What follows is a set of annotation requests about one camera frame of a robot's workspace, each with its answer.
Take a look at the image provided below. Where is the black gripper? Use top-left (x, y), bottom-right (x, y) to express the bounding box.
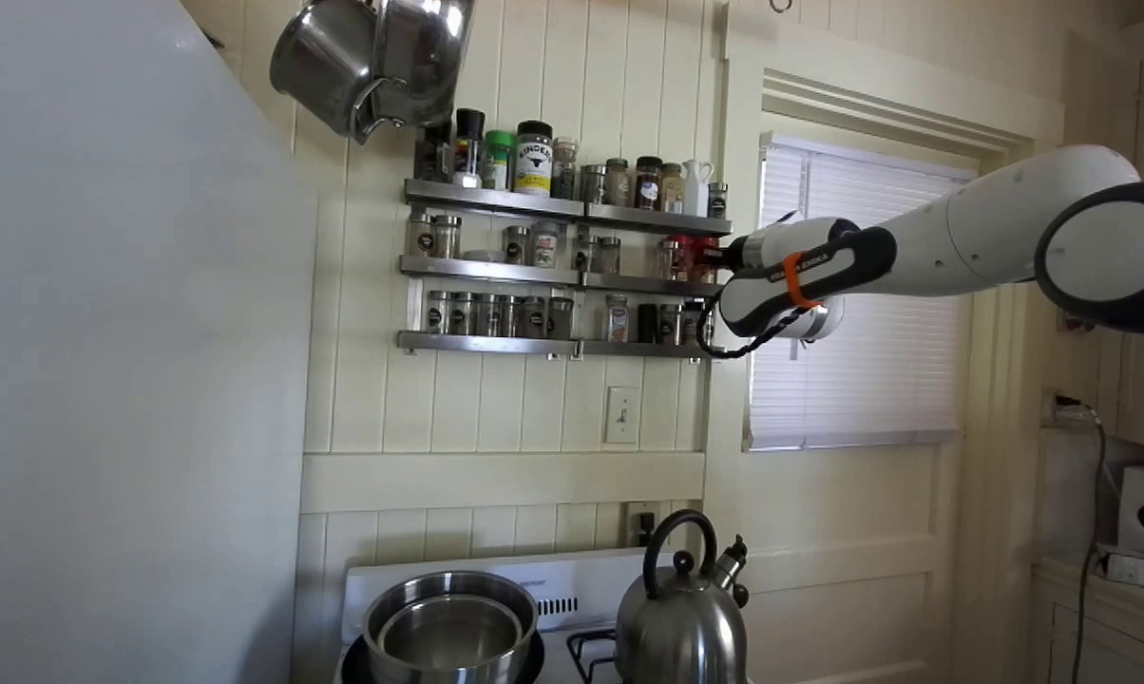
top-left (689, 228), bottom-right (758, 276)

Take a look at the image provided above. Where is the stick cinnamon spice bottle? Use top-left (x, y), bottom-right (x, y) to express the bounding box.
top-left (660, 235), bottom-right (696, 285)

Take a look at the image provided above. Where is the white spice bottle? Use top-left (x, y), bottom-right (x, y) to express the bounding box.
top-left (680, 155), bottom-right (714, 219)

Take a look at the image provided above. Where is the steel spice rack shelf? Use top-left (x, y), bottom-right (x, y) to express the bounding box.
top-left (391, 326), bottom-right (714, 363)
top-left (397, 174), bottom-right (734, 238)
top-left (395, 250), bottom-right (720, 303)

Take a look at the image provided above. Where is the black-lidded tall bottle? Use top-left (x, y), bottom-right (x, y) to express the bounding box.
top-left (453, 105), bottom-right (491, 194)

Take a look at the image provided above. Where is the white gas stove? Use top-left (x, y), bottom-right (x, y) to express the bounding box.
top-left (334, 542), bottom-right (656, 684)

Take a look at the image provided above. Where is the black stove grate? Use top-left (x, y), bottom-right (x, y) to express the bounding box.
top-left (561, 625), bottom-right (627, 684)

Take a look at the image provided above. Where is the dark-lidded spice jar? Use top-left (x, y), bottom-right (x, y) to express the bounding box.
top-left (629, 154), bottom-right (667, 213)

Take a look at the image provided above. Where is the large yellow-label jar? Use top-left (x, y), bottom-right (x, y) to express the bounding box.
top-left (513, 118), bottom-right (558, 203)

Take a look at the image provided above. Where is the white window blind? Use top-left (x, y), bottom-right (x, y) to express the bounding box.
top-left (746, 132), bottom-right (975, 455)

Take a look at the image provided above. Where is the green-lidded spice jar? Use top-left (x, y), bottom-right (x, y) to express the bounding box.
top-left (481, 126), bottom-right (519, 199)

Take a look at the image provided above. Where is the wide glass jar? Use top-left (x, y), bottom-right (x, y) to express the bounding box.
top-left (423, 208), bottom-right (467, 266)

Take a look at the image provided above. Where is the dark spice jar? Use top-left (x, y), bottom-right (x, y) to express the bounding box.
top-left (410, 121), bottom-right (461, 187)

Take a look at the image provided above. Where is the cream panelled door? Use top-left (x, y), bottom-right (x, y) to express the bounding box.
top-left (705, 62), bottom-right (1040, 684)

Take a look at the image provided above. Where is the hanging steel bowl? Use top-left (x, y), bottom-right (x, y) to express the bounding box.
top-left (372, 0), bottom-right (480, 130)

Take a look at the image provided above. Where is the hanging steel saucepan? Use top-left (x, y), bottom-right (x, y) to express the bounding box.
top-left (264, 0), bottom-right (391, 146)

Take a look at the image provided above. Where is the translucent white container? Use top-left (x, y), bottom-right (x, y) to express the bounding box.
top-left (1035, 404), bottom-right (1107, 564)

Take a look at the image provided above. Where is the small steel pot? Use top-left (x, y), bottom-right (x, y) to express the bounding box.
top-left (376, 594), bottom-right (530, 684)

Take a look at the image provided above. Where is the white counter cabinet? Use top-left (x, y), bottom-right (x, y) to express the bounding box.
top-left (1030, 556), bottom-right (1144, 684)

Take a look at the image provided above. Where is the white refrigerator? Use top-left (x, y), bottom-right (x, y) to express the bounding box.
top-left (0, 0), bottom-right (321, 684)

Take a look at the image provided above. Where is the orange velcro strap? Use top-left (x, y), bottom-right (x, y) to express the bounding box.
top-left (775, 247), bottom-right (814, 311)

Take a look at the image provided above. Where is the black cable bundle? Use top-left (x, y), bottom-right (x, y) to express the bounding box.
top-left (696, 260), bottom-right (842, 365)

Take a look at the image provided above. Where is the white light switch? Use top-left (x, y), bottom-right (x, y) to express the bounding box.
top-left (601, 383), bottom-right (647, 450)

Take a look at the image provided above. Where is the wall power outlet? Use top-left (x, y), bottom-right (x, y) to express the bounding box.
top-left (619, 503), bottom-right (663, 553)

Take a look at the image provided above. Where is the steel kettle black handle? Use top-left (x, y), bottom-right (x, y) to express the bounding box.
top-left (610, 507), bottom-right (752, 684)

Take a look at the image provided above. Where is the steel saucepan black handle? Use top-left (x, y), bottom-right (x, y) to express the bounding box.
top-left (359, 567), bottom-right (544, 684)

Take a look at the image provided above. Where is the black power cord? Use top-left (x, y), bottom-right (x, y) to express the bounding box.
top-left (1052, 393), bottom-right (1113, 684)

